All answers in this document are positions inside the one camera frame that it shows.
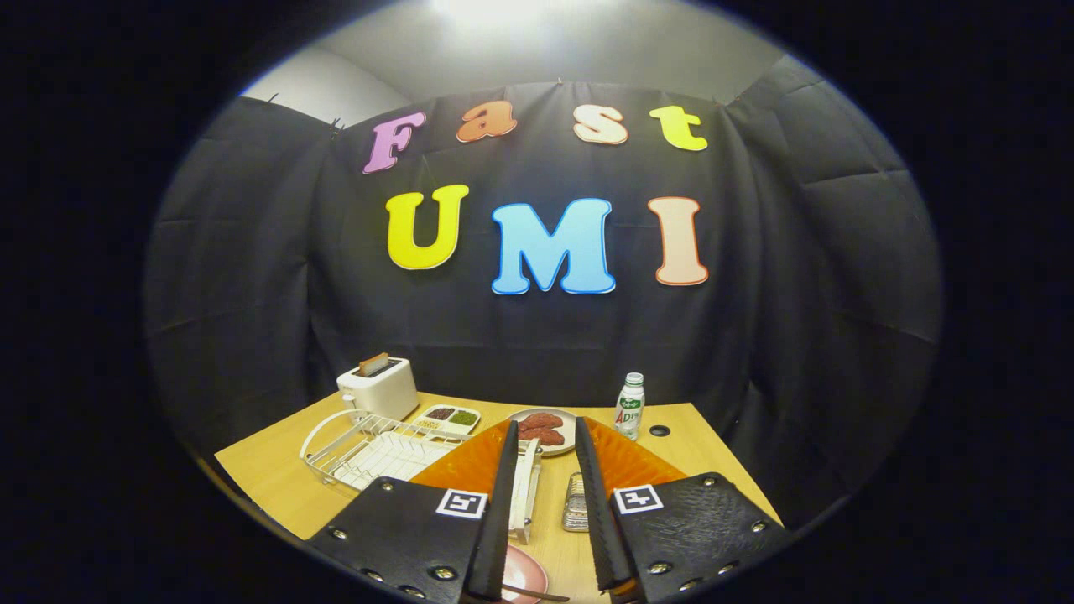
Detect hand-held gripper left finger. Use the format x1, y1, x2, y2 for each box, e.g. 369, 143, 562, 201
306, 419, 521, 604

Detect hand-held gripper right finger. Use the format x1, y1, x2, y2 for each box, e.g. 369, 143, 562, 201
574, 417, 790, 604

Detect white wire dish rack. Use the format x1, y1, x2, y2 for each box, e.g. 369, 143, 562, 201
300, 409, 542, 546

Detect metal wire basket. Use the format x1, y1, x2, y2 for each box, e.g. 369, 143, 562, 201
561, 471, 590, 534

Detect pink plate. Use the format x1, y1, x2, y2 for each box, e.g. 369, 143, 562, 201
501, 544, 550, 604

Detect white divided bean dish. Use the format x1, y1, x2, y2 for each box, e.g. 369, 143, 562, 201
415, 404, 482, 435

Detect beige plate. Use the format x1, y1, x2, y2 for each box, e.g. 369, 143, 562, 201
507, 408, 580, 457

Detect white green-label drink bottle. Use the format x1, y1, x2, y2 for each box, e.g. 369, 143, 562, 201
614, 372, 646, 442

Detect white toaster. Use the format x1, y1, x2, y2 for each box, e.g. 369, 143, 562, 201
336, 357, 420, 421

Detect black backdrop cloth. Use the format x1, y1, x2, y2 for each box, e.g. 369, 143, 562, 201
143, 55, 945, 529

